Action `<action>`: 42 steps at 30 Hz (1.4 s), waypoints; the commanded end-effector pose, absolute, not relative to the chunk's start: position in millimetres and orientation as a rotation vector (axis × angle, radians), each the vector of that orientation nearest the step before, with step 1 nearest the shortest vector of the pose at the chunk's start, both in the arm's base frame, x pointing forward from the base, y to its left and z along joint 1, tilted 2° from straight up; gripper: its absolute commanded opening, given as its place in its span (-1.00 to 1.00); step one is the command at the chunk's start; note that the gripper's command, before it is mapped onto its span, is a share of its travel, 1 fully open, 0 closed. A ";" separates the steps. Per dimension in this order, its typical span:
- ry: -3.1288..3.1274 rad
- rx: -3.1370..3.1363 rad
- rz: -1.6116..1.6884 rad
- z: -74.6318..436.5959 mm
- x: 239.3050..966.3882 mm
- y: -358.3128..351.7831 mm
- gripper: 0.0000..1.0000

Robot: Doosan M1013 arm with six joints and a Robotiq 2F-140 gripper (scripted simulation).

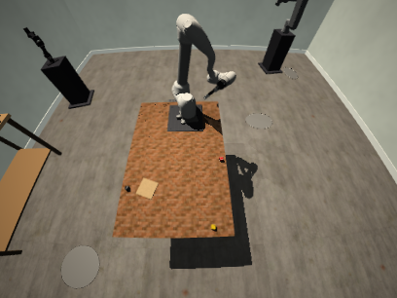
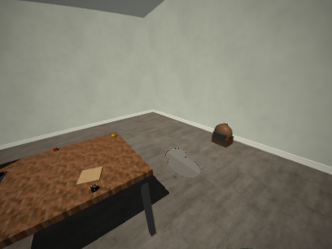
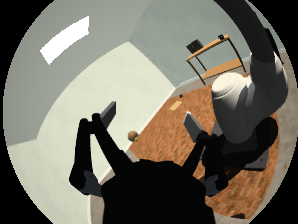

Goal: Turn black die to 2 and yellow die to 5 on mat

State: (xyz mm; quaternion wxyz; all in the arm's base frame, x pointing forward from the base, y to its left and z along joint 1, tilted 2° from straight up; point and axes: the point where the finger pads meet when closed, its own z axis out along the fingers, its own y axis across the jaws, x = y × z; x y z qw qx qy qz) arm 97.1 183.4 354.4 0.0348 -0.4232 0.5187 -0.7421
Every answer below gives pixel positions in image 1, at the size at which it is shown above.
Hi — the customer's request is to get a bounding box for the tan square mat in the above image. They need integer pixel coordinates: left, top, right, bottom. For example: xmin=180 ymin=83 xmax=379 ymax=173
xmin=136 ymin=178 xmax=159 ymax=200

